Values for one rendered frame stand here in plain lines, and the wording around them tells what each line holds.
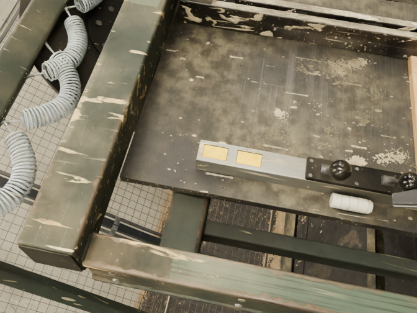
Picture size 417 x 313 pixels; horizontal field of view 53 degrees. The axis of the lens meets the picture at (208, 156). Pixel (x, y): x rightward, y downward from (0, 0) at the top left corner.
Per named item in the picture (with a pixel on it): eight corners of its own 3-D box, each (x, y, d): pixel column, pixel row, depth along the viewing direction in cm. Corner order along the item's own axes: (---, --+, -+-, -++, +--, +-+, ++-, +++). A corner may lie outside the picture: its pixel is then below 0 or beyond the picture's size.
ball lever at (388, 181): (393, 192, 83) (424, 195, 69) (374, 189, 83) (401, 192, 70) (396, 173, 83) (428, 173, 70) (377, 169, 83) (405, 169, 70)
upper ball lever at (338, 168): (333, 181, 84) (352, 183, 70) (314, 177, 84) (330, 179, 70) (336, 162, 84) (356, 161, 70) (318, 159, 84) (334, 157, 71)
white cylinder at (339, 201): (328, 209, 84) (368, 217, 83) (332, 203, 81) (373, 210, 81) (329, 196, 85) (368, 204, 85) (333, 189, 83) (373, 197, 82)
